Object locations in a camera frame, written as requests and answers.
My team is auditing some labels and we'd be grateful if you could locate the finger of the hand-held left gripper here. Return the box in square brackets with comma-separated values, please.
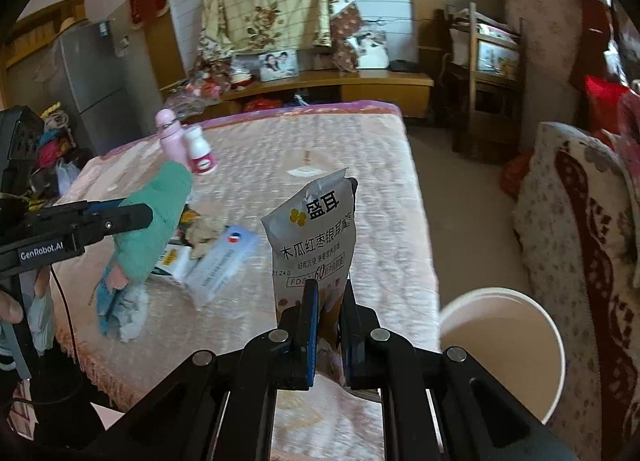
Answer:
[75, 204, 154, 248]
[30, 198, 128, 218]

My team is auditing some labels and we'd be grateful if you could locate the framed picture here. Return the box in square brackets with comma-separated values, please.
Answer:
[475, 36, 519, 75]

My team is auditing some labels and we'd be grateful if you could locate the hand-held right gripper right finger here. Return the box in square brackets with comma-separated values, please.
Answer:
[340, 279, 576, 461]

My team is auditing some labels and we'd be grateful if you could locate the person's left hand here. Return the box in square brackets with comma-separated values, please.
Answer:
[0, 266, 51, 326]

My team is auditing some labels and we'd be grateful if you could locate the white green milk carton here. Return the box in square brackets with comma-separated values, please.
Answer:
[152, 241, 194, 285]

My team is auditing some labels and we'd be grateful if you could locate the pale fleece blanket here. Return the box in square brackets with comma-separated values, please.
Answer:
[500, 0, 589, 152]

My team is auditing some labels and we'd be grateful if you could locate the photo frame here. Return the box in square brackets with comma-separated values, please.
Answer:
[257, 50, 300, 82]

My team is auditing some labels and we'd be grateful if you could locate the blue white packet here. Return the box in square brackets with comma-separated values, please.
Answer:
[185, 225, 261, 311]

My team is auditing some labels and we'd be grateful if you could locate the silver white snack pouch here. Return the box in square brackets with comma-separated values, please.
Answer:
[260, 168, 361, 387]

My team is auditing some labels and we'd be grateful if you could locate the white printed cover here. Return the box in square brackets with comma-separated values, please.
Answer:
[357, 35, 391, 70]

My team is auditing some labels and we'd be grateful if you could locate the grey refrigerator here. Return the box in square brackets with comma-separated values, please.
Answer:
[47, 21, 167, 152]

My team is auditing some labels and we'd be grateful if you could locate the pink printed jacket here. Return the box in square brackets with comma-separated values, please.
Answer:
[607, 88, 640, 153]

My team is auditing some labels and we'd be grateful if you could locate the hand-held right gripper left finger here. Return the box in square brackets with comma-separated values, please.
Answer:
[95, 279, 321, 461]

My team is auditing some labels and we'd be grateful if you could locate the white bottle with pink label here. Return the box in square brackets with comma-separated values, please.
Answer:
[182, 126, 219, 176]

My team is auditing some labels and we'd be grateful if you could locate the floral covered sofa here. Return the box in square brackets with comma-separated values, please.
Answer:
[512, 122, 640, 461]

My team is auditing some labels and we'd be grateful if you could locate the blue grey cloth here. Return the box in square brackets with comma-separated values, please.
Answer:
[96, 266, 149, 342]

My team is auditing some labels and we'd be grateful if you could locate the wooden headboard shelf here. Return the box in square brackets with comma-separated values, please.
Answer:
[160, 68, 435, 122]

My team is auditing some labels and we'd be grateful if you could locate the pink quilted mattress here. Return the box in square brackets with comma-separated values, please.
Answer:
[50, 100, 441, 461]

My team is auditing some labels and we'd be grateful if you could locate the white plastic bucket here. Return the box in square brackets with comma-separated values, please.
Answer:
[439, 287, 566, 424]

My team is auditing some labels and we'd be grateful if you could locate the wooden wardrobe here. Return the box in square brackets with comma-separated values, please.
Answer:
[0, 0, 87, 108]

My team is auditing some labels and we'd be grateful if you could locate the teal green sock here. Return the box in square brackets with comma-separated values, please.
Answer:
[107, 161, 194, 284]

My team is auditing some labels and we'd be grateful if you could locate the red bag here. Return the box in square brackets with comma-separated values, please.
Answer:
[500, 151, 534, 200]

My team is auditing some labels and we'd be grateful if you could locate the red pillow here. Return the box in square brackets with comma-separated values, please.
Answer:
[582, 75, 632, 133]

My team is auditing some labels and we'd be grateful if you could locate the black cable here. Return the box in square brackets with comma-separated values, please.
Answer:
[49, 263, 77, 357]

